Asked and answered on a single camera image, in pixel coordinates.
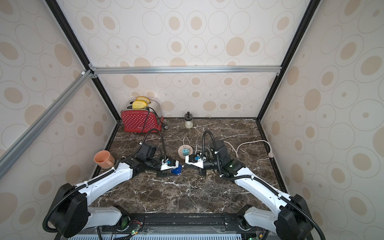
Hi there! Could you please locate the teal usb charger adapter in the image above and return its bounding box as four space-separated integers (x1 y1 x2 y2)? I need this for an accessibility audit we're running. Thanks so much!
182 149 190 156

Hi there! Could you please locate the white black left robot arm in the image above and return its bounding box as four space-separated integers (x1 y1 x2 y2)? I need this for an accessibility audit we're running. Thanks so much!
42 141 179 238

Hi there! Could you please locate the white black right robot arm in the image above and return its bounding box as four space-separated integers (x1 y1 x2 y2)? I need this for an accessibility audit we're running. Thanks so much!
185 131 326 240

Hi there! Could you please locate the pink round power strip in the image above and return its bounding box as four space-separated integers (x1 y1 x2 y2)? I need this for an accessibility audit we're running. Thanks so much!
178 145 193 160

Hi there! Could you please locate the glass jar with black lid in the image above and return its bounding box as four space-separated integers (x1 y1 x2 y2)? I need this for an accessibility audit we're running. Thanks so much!
184 112 193 129

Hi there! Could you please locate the red toaster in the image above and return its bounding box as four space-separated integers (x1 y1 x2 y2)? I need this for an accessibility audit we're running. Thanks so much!
121 109 164 133

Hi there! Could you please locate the orange plastic cup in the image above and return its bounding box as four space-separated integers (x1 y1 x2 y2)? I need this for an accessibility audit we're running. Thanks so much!
94 150 115 169

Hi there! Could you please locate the yellow front toast slice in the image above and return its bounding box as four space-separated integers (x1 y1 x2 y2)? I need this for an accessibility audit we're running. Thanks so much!
132 100 148 110

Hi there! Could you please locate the yellow toast slice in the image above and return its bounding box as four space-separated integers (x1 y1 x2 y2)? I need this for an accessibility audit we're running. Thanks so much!
136 96 151 105
132 100 148 110

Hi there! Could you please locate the yellow rear toast slice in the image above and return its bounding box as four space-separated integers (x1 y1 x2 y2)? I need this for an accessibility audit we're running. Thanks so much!
136 96 151 105

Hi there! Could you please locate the black toaster power cord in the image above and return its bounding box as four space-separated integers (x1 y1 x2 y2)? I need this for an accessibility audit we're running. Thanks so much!
140 106 169 133

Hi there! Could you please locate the white power strip cord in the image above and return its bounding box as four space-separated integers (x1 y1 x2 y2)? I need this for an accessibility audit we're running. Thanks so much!
221 139 275 159

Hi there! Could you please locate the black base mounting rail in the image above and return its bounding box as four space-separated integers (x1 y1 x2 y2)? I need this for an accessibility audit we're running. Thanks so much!
55 212 313 240

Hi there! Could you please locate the silver aluminium rear rail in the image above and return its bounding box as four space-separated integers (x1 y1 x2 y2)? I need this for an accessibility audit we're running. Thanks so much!
92 66 282 75

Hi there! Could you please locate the silver aluminium rail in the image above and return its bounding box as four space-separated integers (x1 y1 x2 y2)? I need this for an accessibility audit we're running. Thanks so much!
1 70 92 177
92 66 282 75

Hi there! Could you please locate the silver aluminium left rail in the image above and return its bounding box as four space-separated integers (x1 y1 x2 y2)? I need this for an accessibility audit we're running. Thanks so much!
1 70 92 177

